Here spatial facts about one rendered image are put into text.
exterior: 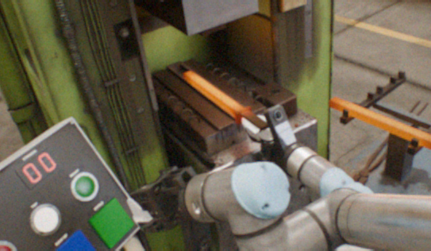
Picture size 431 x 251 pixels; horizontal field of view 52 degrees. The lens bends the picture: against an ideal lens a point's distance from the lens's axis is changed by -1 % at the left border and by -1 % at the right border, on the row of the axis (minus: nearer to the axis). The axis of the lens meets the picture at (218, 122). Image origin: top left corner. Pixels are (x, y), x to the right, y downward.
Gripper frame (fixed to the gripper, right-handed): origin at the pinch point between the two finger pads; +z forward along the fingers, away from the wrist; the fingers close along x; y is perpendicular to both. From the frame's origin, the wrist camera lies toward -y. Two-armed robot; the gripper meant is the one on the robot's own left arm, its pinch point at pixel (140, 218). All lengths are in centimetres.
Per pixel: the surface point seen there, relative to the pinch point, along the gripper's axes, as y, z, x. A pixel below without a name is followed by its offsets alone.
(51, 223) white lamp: 7.7, 10.5, 10.6
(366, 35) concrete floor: -48, 100, -322
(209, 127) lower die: 1.2, 14.8, -39.4
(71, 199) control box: 9.1, 10.8, 4.9
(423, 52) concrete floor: -74, 57, -306
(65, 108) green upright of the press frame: 25.0, 26.7, -13.0
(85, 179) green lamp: 10.6, 10.5, 0.3
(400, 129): -23, -22, -64
